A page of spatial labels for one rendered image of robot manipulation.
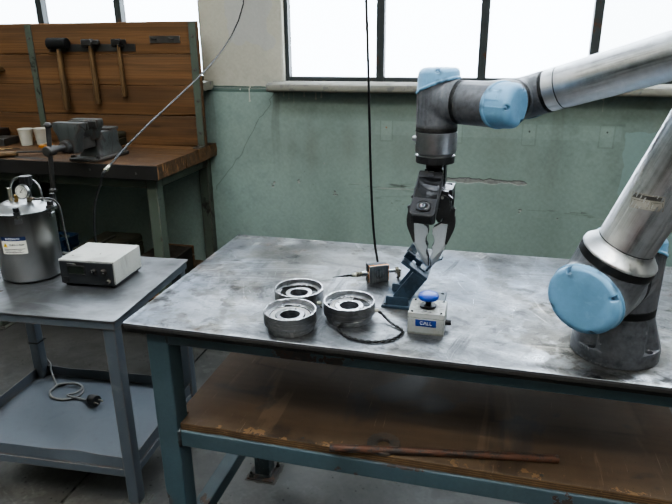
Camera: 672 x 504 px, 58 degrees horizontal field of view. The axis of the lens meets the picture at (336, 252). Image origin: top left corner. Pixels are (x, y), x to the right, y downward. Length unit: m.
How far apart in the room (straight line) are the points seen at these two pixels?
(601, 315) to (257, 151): 2.22
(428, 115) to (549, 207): 1.76
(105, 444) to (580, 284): 1.47
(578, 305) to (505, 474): 0.43
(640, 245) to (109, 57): 2.61
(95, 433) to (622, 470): 1.46
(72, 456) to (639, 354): 1.50
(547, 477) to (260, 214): 2.10
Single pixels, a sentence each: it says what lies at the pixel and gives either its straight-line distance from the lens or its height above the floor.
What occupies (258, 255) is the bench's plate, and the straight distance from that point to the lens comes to 1.63.
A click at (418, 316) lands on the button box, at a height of 0.84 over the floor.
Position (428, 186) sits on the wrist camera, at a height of 1.09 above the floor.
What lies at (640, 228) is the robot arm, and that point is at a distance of 0.97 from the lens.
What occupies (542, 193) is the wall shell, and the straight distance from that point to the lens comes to 2.80.
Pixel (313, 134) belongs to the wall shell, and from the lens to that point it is 2.87.
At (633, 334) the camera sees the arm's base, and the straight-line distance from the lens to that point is 1.17.
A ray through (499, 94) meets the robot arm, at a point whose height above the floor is 1.26.
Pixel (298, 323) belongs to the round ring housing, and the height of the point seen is 0.83.
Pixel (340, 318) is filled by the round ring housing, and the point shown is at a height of 0.82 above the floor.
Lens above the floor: 1.35
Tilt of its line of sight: 20 degrees down
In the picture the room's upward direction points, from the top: 1 degrees counter-clockwise
